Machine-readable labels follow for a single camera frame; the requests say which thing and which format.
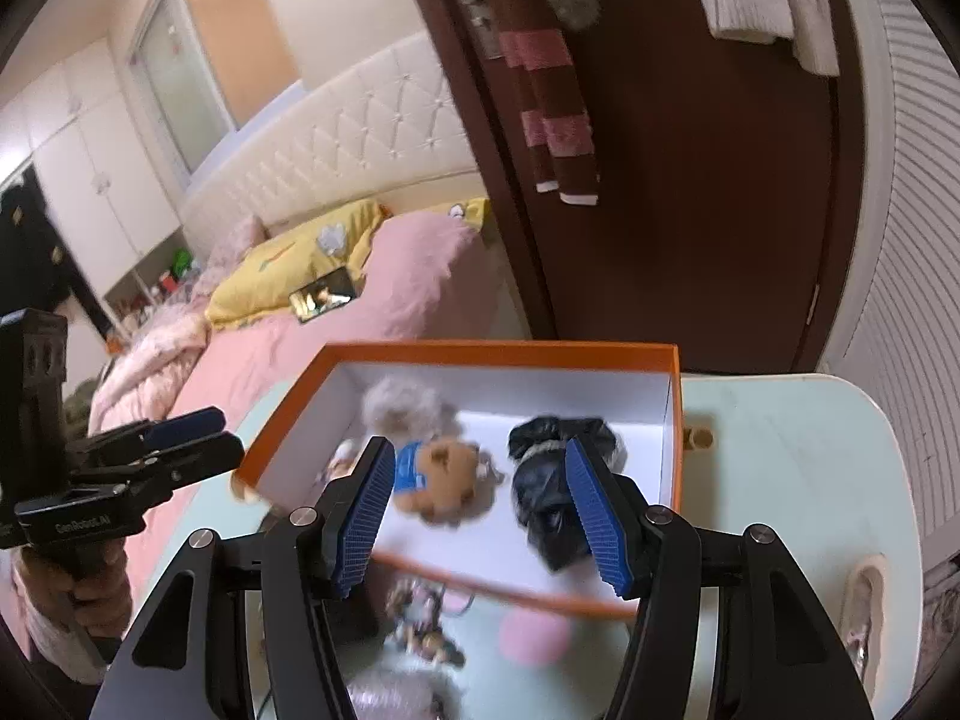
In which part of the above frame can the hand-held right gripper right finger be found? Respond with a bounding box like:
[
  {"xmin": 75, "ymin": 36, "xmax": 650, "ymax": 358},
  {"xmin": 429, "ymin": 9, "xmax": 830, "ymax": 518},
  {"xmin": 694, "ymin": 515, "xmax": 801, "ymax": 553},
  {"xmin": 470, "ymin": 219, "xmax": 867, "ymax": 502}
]
[{"xmin": 564, "ymin": 439, "xmax": 875, "ymax": 720}]

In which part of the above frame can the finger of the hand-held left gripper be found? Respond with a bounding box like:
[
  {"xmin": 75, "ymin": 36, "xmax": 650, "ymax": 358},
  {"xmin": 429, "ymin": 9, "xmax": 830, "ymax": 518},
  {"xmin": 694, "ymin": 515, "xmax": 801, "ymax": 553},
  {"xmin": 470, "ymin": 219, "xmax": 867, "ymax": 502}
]
[
  {"xmin": 146, "ymin": 431, "xmax": 246, "ymax": 494},
  {"xmin": 139, "ymin": 406, "xmax": 227, "ymax": 457}
]

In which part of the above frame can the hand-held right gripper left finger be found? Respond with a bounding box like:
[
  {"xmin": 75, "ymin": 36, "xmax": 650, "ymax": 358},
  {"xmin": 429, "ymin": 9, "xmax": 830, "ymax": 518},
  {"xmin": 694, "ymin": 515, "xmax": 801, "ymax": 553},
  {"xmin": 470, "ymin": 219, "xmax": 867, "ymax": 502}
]
[{"xmin": 109, "ymin": 435, "xmax": 397, "ymax": 720}]

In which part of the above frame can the black lace cloth pouch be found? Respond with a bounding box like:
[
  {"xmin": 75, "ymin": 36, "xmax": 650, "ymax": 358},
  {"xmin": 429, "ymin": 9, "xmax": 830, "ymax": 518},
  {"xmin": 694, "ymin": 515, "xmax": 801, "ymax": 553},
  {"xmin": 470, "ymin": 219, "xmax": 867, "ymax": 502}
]
[{"xmin": 508, "ymin": 414, "xmax": 629, "ymax": 576}]

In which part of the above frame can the brown plush bear keychain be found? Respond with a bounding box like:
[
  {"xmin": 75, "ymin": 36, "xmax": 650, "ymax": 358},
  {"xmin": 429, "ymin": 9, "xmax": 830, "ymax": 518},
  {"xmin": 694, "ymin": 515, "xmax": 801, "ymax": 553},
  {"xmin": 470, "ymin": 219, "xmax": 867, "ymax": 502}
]
[{"xmin": 360, "ymin": 375, "xmax": 497, "ymax": 527}]

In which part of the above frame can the orange cardboard box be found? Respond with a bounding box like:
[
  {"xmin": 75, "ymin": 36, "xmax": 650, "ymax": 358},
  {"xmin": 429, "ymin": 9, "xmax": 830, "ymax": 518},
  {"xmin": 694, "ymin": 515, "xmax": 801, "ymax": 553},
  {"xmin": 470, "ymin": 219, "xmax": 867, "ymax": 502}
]
[{"xmin": 230, "ymin": 341, "xmax": 685, "ymax": 621}]

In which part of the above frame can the person's left forearm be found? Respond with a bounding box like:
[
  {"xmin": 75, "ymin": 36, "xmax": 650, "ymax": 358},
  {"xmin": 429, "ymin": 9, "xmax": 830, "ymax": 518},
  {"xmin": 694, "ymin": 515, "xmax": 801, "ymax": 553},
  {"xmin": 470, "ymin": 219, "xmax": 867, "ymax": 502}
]
[{"xmin": 7, "ymin": 600, "xmax": 121, "ymax": 687}]

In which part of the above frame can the person's left hand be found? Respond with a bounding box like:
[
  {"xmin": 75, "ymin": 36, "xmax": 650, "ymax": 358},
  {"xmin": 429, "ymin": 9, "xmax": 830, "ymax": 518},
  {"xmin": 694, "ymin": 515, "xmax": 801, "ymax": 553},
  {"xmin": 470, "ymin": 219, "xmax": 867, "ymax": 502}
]
[{"xmin": 13, "ymin": 536, "xmax": 134, "ymax": 642}]

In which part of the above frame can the pink fluffy quilt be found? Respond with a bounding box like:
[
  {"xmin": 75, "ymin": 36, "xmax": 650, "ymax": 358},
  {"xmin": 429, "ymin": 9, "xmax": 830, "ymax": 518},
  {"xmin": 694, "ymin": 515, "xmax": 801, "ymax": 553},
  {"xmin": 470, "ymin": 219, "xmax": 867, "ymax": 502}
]
[{"xmin": 88, "ymin": 214, "xmax": 265, "ymax": 432}]

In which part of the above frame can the black hanging garment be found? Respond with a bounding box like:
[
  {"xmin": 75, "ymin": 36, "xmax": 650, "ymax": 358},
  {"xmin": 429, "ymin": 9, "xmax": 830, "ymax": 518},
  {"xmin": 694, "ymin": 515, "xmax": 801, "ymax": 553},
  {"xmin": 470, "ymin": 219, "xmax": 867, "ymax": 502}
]
[{"xmin": 0, "ymin": 163, "xmax": 107, "ymax": 395}]

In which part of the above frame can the white wardrobe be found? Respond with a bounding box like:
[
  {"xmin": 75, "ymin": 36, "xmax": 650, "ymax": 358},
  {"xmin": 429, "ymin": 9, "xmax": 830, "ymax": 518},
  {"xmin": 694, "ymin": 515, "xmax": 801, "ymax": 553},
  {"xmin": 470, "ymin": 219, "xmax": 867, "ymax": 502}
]
[{"xmin": 0, "ymin": 37, "xmax": 186, "ymax": 301}]

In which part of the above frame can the pink bed sheet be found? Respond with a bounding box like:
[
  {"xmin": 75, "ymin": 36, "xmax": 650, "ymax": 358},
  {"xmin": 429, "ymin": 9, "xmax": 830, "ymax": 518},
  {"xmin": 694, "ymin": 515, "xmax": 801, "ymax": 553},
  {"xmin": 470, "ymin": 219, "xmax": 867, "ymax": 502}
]
[{"xmin": 112, "ymin": 211, "xmax": 535, "ymax": 586}]

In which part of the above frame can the small yellow pillow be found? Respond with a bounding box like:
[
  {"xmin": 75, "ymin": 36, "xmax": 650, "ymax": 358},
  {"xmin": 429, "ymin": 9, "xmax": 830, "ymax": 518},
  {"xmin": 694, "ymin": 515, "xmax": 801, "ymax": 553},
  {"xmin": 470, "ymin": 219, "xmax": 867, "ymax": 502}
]
[{"xmin": 448, "ymin": 196, "xmax": 494, "ymax": 231}]

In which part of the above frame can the dark brown wooden door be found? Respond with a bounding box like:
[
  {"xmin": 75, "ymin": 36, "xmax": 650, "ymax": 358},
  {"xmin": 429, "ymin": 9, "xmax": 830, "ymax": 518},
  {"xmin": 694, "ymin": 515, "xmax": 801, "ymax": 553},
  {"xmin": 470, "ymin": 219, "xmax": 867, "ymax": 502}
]
[{"xmin": 394, "ymin": 0, "xmax": 852, "ymax": 377}]

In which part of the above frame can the cream tufted headboard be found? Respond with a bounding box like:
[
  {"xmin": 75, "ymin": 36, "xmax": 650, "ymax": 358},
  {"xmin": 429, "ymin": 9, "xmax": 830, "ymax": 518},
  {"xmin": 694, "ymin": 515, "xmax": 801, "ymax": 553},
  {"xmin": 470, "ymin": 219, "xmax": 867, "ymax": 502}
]
[{"xmin": 178, "ymin": 32, "xmax": 490, "ymax": 242}]

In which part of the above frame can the frosted glass door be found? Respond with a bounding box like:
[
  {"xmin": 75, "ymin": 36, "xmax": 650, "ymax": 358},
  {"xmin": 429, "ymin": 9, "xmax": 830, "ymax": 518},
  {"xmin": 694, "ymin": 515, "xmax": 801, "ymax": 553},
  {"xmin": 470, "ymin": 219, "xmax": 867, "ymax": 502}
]
[{"xmin": 126, "ymin": 0, "xmax": 302, "ymax": 175}]

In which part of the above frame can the pink brown striped scarf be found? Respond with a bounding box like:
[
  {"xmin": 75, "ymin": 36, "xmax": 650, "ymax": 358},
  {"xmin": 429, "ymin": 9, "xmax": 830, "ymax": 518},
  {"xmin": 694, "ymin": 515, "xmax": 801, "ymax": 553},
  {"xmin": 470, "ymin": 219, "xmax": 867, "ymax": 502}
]
[{"xmin": 420, "ymin": 0, "xmax": 602, "ymax": 207}]

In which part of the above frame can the white ribbed panel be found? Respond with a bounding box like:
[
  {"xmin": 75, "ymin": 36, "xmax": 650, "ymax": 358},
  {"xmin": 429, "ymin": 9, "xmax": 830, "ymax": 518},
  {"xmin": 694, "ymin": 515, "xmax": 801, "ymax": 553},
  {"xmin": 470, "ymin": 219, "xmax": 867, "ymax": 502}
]
[{"xmin": 821, "ymin": 0, "xmax": 960, "ymax": 548}]

